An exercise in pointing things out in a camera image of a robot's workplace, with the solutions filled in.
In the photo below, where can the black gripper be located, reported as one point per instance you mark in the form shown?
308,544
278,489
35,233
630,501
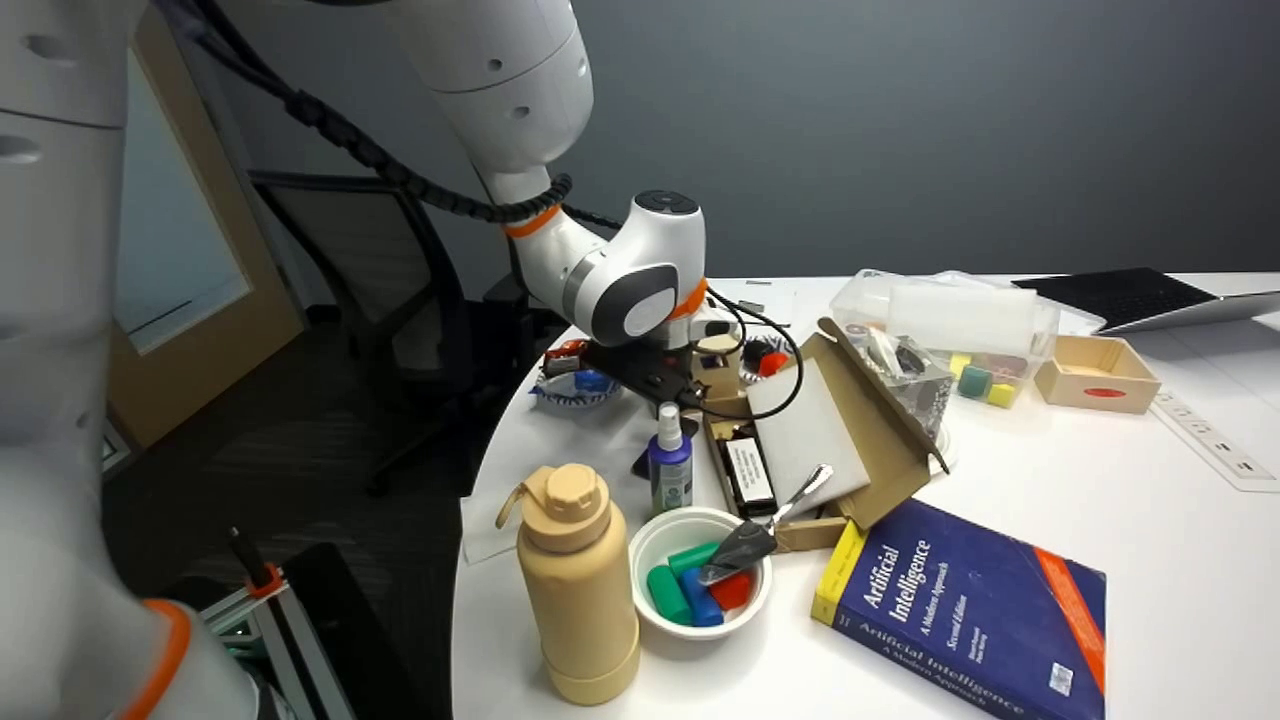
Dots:
680,365

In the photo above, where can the red toy piece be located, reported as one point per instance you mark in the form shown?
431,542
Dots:
771,363

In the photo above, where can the white foam sheet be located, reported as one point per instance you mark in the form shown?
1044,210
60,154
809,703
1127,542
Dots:
812,427

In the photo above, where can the metal spatula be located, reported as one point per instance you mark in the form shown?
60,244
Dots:
746,544

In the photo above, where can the blue snack packet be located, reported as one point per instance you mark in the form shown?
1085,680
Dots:
574,388

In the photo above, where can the red black snack packet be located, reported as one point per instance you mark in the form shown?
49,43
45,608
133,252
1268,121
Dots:
565,359

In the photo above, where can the open cardboard box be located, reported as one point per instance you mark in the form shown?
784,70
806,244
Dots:
883,442

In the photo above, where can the red toy block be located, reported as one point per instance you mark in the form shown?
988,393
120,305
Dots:
737,590

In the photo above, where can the green toy block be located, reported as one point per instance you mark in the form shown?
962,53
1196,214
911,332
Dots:
667,595

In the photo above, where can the blue toy block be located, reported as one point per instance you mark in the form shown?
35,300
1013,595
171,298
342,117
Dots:
701,603

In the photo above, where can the clear bag of parts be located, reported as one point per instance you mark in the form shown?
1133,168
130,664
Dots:
914,383

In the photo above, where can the white bowl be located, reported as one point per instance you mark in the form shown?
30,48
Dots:
694,627

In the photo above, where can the tan water bottle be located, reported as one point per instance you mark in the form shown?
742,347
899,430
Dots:
580,603

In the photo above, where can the green toy ball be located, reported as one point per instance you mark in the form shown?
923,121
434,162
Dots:
975,383

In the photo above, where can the clear plastic container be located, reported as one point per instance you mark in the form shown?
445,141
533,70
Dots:
962,313

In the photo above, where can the yellow toy block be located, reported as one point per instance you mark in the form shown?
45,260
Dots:
1001,393

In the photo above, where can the blue hardcover book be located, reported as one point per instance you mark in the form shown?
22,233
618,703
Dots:
962,603

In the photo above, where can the black office chair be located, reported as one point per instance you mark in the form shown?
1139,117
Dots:
401,347

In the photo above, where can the small wooden tray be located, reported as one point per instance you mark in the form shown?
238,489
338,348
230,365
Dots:
1065,385

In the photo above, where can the tripod with orange collar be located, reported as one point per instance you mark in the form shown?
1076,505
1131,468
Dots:
272,627

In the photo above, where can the clear plastic ruler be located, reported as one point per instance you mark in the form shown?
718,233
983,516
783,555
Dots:
1214,442

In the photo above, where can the wooden door with glass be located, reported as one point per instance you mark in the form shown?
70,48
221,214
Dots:
200,347

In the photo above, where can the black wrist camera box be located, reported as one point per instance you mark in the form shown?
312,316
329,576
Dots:
622,371

